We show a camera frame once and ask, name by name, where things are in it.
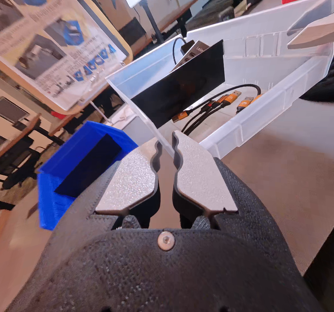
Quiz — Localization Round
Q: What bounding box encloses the black divider panel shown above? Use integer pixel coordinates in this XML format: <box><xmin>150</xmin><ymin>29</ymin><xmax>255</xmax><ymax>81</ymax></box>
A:
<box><xmin>130</xmin><ymin>39</ymin><xmax>225</xmax><ymax>129</ymax></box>
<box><xmin>55</xmin><ymin>134</ymin><xmax>123</xmax><ymax>198</ymax></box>

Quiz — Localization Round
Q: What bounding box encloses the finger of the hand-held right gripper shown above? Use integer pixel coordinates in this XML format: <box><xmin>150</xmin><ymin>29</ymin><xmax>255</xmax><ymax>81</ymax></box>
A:
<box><xmin>287</xmin><ymin>17</ymin><xmax>334</xmax><ymax>50</ymax></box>

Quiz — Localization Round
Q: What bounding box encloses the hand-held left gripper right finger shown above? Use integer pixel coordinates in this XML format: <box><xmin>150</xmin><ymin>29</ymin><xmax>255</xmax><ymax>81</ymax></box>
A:
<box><xmin>171</xmin><ymin>130</ymin><xmax>238</xmax><ymax>215</ymax></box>

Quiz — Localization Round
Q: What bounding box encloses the printed instruction sheet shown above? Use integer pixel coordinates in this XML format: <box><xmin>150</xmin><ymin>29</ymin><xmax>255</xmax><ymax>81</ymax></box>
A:
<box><xmin>0</xmin><ymin>0</ymin><xmax>128</xmax><ymax>110</ymax></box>

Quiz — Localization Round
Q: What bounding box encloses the black usb cable red plug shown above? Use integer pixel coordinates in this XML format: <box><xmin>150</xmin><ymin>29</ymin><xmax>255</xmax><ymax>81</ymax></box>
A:
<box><xmin>172</xmin><ymin>101</ymin><xmax>217</xmax><ymax>135</ymax></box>

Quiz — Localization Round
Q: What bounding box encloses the white document stand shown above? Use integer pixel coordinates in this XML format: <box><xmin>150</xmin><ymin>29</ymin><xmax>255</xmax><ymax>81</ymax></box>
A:
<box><xmin>0</xmin><ymin>0</ymin><xmax>146</xmax><ymax>135</ymax></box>

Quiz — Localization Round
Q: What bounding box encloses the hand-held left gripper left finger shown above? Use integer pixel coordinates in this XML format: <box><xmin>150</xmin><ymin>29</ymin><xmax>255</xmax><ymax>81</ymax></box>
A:
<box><xmin>95</xmin><ymin>139</ymin><xmax>161</xmax><ymax>215</ymax></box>

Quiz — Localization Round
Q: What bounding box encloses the blue plastic bin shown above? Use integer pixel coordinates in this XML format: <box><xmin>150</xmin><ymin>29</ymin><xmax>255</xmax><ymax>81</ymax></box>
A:
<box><xmin>37</xmin><ymin>121</ymin><xmax>139</xmax><ymax>231</ymax></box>

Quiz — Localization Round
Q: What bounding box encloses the black mesh armrest pad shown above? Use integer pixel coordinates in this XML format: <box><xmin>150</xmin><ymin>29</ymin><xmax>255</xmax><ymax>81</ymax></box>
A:
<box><xmin>300</xmin><ymin>67</ymin><xmax>334</xmax><ymax>102</ymax></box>

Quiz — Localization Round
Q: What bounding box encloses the clear plastic bin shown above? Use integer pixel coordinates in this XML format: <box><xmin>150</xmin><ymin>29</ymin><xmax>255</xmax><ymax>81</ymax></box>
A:
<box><xmin>105</xmin><ymin>0</ymin><xmax>334</xmax><ymax>160</ymax></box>

